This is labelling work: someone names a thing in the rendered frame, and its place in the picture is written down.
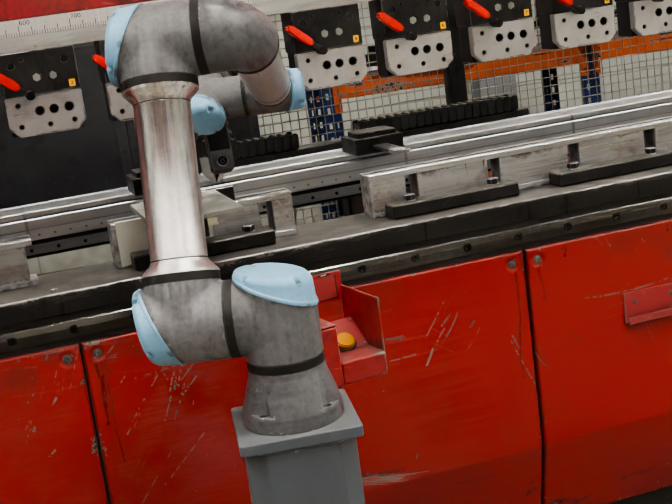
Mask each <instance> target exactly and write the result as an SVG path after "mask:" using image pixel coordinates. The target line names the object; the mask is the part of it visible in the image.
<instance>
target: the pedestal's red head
mask: <svg viewBox="0 0 672 504"><path fill-rule="evenodd" d="M327 273H329V274H330V275H334V274H335V276H336V283H337V291H338V298H336V299H332V300H328V301H324V302H320V303H317V305H321V304H324V303H328V302H332V301H336V300H340V299H342V306H343V313H344V318H343V319H339V320H336V321H332V322H328V321H325V320H323V319H321V318H319V319H320V326H321V333H322V340H323V347H324V354H325V361H326V364H327V366H328V368H329V370H330V372H331V374H332V376H333V378H334V380H335V382H336V384H337V386H338V387H341V386H343V385H344V384H345V385H348V384H351V383H355V382H358V381H362V380H365V379H368V378H372V377H375V376H379V375H382V374H386V373H387V372H388V368H387V361H386V353H385V346H384V338H383V330H382V323H381V315H380V308H379V298H378V297H376V296H373V295H370V294H367V293H364V292H362V291H359V290H356V289H353V288H350V287H348V286H345V285H342V283H341V276H340V270H335V271H331V272H327ZM330 275H329V276H330ZM343 332H345V333H349V334H351V335H352V336H353V337H354V338H355V340H356V342H357V346H356V349H354V350H351V351H347V352H340V351H339V344H338V337H337V335H338V334H339V333H343Z"/></svg>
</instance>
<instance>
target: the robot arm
mask: <svg viewBox="0 0 672 504"><path fill-rule="evenodd" d="M278 51H279V37H278V34H277V31H276V29H275V27H274V25H273V23H272V22H271V20H270V19H269V18H268V17H267V16H266V15H265V14H263V13H262V12H261V11H260V10H258V9H257V8H255V7H253V6H251V5H249V4H247V3H245V2H243V1H240V0H169V1H161V2H154V3H147V4H144V3H138V4H136V5H134V6H128V7H123V8H119V9H117V10H115V11H114V12H113V13H112V14H111V16H110V18H109V20H108V23H107V27H106V33H105V63H106V65H107V74H108V77H109V80H110V82H111V84H112V85H113V86H116V87H118V88H121V94H122V97H123V98H124V99H125V100H127V101H128V102H129V103H130V104H131V105H132V106H133V110H134V119H135V128H136V137H137V146H138V155H139V164H140V173H141V182H142V191H143V200H144V210H145V219H146V228H147V237H148V246H149V255H150V266H149V268H148V269H147V270H146V272H145V273H144V274H143V275H142V287H143V288H142V289H138V290H137V291H135V292H134V293H133V295H132V305H133V306H132V312H133V318H134V323H135V327H136V331H137V334H138V338H139V341H140V343H141V346H142V348H143V350H144V352H145V354H146V356H147V357H148V359H149V360H150V361H151V362H152V363H154V364H156V365H159V366H167V365H180V366H184V365H186V364H190V363H198V362H207V361H215V360H223V359H231V358H238V357H246V362H247V369H248V380H247V386H246V392H245V398H244V404H243V410H242V413H243V420H244V426H245V428H246V429H247V430H249V431H250V432H253V433H256V434H260V435H269V436H283V435H293V434H300V433H305V432H309V431H313V430H316V429H320V428H322V427H325V426H327V425H329V424H331V423H333V422H335V421H336V420H338V419H339V418H340V417H341V416H342V415H343V413H344V404H343V398H342V394H341V392H340V390H339V388H338V386H337V384H336V382H335V380H334V378H333V376H332V374H331V372H330V370H329V368H328V366H327V364H326V361H325V354H324V347H323V340H322V333H321V326H320V319H319V312H318V305H317V303H318V297H317V295H316V293H315V287H314V282H313V278H312V276H311V274H310V273H309V272H308V271H307V270H306V269H304V268H302V267H300V266H296V265H292V264H286V263H256V264H252V265H244V266H241V267H238V268H236V269H235V270H234V271H233V275H232V279H228V280H221V275H220V268H219V267H218V266H216V265H215V264H214V263H213V262H212V261H210V259H209V258H208V252H207V243H206V234H205V225H204V216H203V207H202V198H201V190H200V181H199V172H198V169H199V171H200V172H201V173H202V174H203V175H204V176H205V177H206V178H207V179H209V180H210V181H212V182H218V181H220V179H221V178H222V177H223V176H224V175H225V173H229V172H231V171H232V170H233V169H234V167H235V162H234V158H235V156H236V153H237V147H236V144H235V142H236V140H235V137H230V136H231V135H232V132H231V130H229V129H228V122H227V119H232V118H240V117H247V116H253V115H261V114H269V113H276V112H284V111H285V112H290V111H291V110H297V109H302V108H303V107H304V106H305V105H306V94H305V85H304V79H303V74H302V71H301V70H300V69H298V68H291V69H289V68H285V66H284V63H283V61H282V59H281V57H280V54H279V52H278ZM226 71H234V72H237V73H238V74H239V76H231V77H226V75H225V72H226Z"/></svg>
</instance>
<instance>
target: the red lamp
mask: <svg viewBox="0 0 672 504"><path fill-rule="evenodd" d="M314 287H315V293H316V295H317V297H318V302H319V301H322V300H326V299H330V298H334V297H337V292H336V285H335V278H334V275H331V276H327V277H323V278H319V279H315V280H314Z"/></svg>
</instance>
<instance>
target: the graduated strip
mask: <svg viewBox="0 0 672 504"><path fill-rule="evenodd" d="M161 1H169V0H155V1H148V2H141V3H144V4H147V3H154V2H161ZM240 1H243V2H245V3H247V4H250V3H257V2H264V1H271V0H240ZM136 4H138V3H134V4H127V5H119V6H112V7H105V8H98V9H91V10H83V11H76V12H69V13H62V14H55V15H47V16H40V17H33V18H26V19H19V20H11V21H4V22H0V39H4V38H11V37H18V36H25V35H32V34H39V33H46V32H53V31H60V30H67V29H74V28H81V27H88V26H95V25H103V24H107V23H108V20H109V18H110V16H111V14H112V13H113V12H114V11H115V10H117V9H119V8H123V7H128V6H134V5H136Z"/></svg>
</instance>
